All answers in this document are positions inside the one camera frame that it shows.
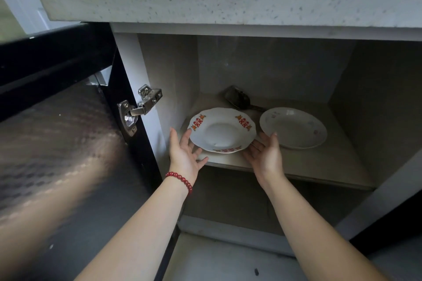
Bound person's left hand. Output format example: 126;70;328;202
168;127;209;187

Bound person's right hand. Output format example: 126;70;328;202
242;132;287;189

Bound white plate pink flowers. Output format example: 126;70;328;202
259;107;328;150

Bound white plate red print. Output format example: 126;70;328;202
187;107;257;155

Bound person's left forearm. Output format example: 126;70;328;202
74;177;192;281

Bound person's right forearm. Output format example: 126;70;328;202
263;172;389;281

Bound white stone countertop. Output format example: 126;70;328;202
34;0;422;29

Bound steel door hinge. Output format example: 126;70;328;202
117;84;163;137

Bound dark metal ladle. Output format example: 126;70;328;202
224;85;266;113

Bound red bead bracelet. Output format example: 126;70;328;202
165;171;193;195

